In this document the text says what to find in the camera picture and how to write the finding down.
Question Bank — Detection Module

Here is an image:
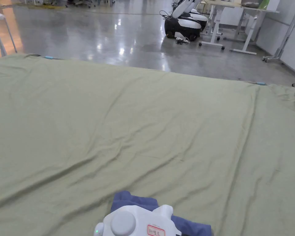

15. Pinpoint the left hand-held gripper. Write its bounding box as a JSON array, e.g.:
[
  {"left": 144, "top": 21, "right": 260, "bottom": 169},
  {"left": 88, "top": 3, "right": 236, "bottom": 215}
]
[{"left": 95, "top": 204, "right": 182, "bottom": 236}]

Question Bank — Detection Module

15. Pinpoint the dark blue garment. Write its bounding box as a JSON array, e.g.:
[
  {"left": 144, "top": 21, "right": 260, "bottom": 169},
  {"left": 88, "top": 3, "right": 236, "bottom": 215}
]
[{"left": 110, "top": 191, "right": 212, "bottom": 236}]

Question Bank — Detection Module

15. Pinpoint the bed with pale green sheet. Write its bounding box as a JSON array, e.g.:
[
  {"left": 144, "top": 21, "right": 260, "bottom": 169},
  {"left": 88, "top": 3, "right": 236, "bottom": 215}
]
[{"left": 0, "top": 53, "right": 295, "bottom": 236}]

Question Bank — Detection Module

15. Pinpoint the black and white robot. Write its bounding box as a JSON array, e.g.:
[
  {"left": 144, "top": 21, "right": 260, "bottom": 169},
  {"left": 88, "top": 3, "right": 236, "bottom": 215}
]
[
  {"left": 164, "top": 0, "right": 203, "bottom": 40},
  {"left": 190, "top": 8, "right": 209, "bottom": 32}
]

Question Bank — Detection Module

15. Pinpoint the white table with wheels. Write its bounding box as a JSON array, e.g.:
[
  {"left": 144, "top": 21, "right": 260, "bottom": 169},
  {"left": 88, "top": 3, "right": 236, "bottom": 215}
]
[
  {"left": 230, "top": 6, "right": 281, "bottom": 55},
  {"left": 199, "top": 0, "right": 244, "bottom": 51}
]

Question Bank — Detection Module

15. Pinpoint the grey metal stand with casters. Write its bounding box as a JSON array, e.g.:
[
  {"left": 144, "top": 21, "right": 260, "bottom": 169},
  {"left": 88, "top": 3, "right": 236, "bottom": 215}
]
[{"left": 262, "top": 0, "right": 295, "bottom": 63}]

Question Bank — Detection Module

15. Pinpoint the white power strip with cable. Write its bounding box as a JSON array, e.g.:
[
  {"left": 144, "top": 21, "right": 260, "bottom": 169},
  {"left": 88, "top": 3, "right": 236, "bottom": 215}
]
[{"left": 175, "top": 36, "right": 191, "bottom": 45}]

